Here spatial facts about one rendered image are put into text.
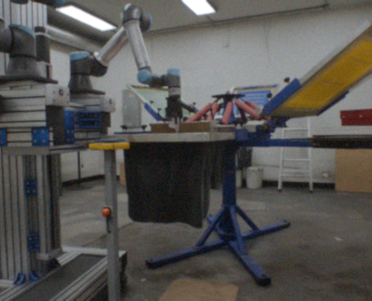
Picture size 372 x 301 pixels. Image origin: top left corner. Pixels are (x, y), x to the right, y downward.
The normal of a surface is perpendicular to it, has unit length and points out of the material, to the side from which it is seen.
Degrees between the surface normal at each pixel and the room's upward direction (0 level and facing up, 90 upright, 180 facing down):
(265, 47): 90
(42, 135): 90
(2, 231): 90
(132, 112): 90
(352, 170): 78
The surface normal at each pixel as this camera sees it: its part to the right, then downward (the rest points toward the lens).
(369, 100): -0.39, 0.06
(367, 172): -0.38, -0.15
